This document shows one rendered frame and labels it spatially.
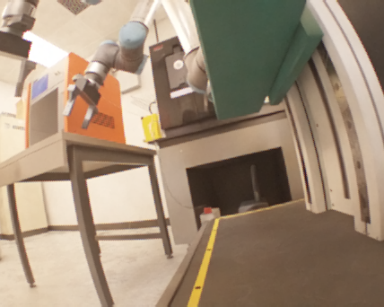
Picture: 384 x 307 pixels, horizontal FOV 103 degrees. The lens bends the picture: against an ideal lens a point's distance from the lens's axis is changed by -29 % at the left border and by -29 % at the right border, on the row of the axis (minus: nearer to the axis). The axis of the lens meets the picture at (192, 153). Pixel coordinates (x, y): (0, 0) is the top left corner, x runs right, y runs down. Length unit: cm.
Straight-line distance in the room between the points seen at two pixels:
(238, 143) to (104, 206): 232
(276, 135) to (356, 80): 81
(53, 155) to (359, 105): 83
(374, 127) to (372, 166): 5
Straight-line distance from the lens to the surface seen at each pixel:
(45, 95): 111
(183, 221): 118
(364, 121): 33
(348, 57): 36
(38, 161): 89
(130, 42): 73
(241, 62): 41
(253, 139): 109
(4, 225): 370
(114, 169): 152
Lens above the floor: 47
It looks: 7 degrees up
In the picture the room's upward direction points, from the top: 11 degrees counter-clockwise
